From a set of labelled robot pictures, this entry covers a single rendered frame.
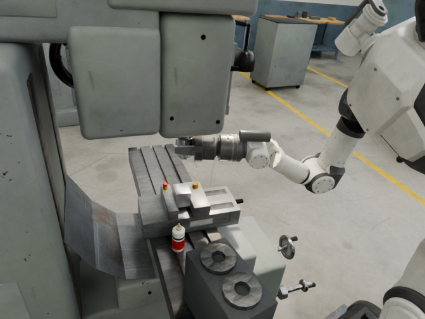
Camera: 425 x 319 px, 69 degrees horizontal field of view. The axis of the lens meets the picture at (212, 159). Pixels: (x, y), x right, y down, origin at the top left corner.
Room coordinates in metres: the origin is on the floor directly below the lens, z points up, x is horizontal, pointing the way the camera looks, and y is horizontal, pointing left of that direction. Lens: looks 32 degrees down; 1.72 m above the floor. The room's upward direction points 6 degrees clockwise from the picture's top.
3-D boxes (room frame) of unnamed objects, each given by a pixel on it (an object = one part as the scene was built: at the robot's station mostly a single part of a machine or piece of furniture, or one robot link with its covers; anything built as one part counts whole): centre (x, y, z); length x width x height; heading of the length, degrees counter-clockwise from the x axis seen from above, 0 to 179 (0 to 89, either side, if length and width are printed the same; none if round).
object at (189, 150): (0.82, 0.09, 1.23); 0.06 x 0.02 x 0.03; 96
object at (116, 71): (0.77, 0.27, 1.47); 0.24 x 0.19 x 0.26; 24
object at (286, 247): (1.05, -0.37, 0.62); 0.16 x 0.12 x 0.12; 114
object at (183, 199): (0.86, 0.10, 1.03); 0.06 x 0.05 x 0.06; 21
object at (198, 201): (0.88, 0.04, 1.01); 0.15 x 0.06 x 0.04; 21
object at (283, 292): (0.93, -0.45, 0.50); 0.22 x 0.06 x 0.06; 114
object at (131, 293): (0.85, 0.09, 0.78); 0.50 x 0.35 x 0.12; 114
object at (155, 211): (0.87, 0.07, 0.97); 0.35 x 0.15 x 0.11; 111
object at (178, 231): (0.72, 0.08, 0.97); 0.04 x 0.04 x 0.11
